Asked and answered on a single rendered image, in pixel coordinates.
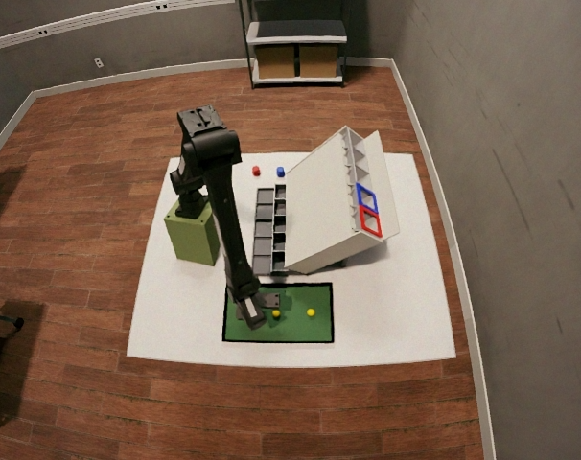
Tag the large white panel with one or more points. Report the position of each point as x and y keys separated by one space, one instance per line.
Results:
x=314 y=219

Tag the blue funnel band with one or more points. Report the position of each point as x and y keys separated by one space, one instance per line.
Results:
x=374 y=199

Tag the red square band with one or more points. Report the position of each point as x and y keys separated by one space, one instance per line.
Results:
x=379 y=233

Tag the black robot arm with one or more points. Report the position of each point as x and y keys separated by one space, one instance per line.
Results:
x=222 y=148

